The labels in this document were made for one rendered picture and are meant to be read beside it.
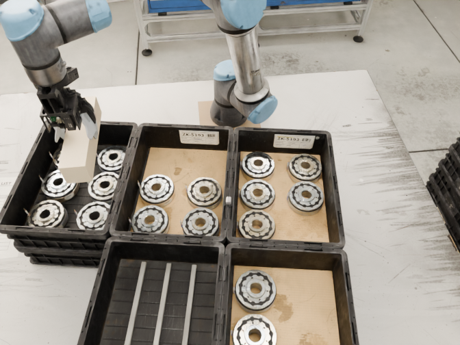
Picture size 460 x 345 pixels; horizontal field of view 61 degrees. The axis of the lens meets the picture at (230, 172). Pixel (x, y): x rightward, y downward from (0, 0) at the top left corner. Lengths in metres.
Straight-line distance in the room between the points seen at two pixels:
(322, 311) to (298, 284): 0.09
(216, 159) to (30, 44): 0.67
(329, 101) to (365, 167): 0.36
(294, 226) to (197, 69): 2.00
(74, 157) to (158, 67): 2.09
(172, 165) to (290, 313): 0.58
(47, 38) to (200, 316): 0.70
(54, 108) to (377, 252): 0.99
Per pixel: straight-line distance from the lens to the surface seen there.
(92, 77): 3.04
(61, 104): 0.92
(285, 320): 1.02
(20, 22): 0.80
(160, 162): 1.27
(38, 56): 0.84
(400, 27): 3.66
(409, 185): 1.49
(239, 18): 1.01
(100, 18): 0.85
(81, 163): 0.96
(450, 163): 2.03
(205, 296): 1.04
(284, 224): 1.13
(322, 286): 1.07
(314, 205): 1.14
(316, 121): 1.59
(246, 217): 1.10
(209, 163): 1.25
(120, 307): 1.06
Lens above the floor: 1.80
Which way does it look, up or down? 53 degrees down
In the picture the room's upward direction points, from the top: straight up
